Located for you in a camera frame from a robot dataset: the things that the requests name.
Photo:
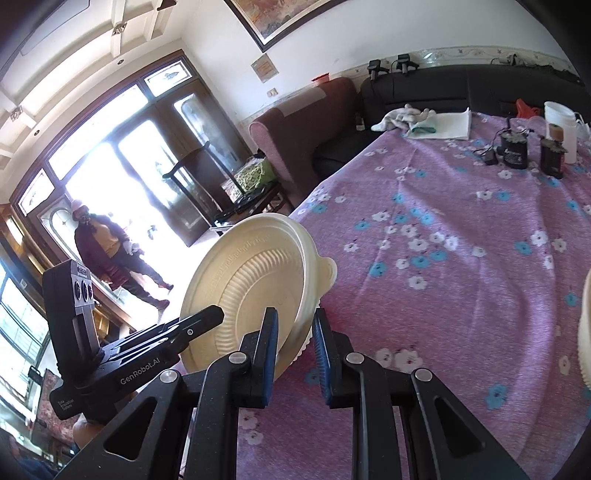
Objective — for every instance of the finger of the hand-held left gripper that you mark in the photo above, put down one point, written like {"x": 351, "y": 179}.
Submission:
{"x": 184, "y": 328}

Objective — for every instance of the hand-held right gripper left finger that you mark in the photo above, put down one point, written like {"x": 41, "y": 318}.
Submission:
{"x": 271, "y": 350}

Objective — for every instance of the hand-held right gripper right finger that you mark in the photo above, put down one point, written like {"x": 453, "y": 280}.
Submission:
{"x": 321, "y": 360}

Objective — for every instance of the cream disposable bowl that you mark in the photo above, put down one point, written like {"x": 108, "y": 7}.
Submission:
{"x": 586, "y": 332}
{"x": 240, "y": 277}

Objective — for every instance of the wooden glass entrance door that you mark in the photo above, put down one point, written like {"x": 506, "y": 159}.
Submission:
{"x": 187, "y": 221}

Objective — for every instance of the purple floral tablecloth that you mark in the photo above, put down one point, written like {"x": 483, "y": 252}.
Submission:
{"x": 438, "y": 300}

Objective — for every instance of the dark wooden chair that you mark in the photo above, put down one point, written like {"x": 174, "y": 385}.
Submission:
{"x": 178, "y": 167}

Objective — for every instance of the green patterned cushion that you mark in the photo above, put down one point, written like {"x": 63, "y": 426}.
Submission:
{"x": 251, "y": 175}

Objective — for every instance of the brown fabric armchair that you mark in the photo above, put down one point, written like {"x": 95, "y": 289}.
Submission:
{"x": 304, "y": 124}

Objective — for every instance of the white work gloves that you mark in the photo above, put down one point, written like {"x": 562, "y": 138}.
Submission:
{"x": 397, "y": 119}

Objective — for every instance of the small black power adapter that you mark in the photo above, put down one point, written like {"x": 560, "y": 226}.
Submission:
{"x": 488, "y": 158}

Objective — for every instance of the white folded towel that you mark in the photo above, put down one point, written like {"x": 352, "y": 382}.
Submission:
{"x": 450, "y": 124}

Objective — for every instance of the orange bowl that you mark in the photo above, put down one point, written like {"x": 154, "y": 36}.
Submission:
{"x": 321, "y": 78}

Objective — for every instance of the black leather sofa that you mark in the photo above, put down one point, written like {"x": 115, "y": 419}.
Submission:
{"x": 415, "y": 87}

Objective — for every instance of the black hand-held device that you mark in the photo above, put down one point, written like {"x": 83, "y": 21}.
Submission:
{"x": 374, "y": 69}
{"x": 406, "y": 62}

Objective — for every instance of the red plastic bag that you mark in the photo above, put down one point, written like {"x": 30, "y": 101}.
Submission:
{"x": 526, "y": 109}

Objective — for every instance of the white plastic tub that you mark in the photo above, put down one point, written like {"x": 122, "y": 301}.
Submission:
{"x": 561, "y": 113}

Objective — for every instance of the small wall plaque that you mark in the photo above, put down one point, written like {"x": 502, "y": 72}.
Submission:
{"x": 264, "y": 68}

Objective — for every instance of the framed wall painting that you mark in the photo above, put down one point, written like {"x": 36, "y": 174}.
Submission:
{"x": 277, "y": 18}

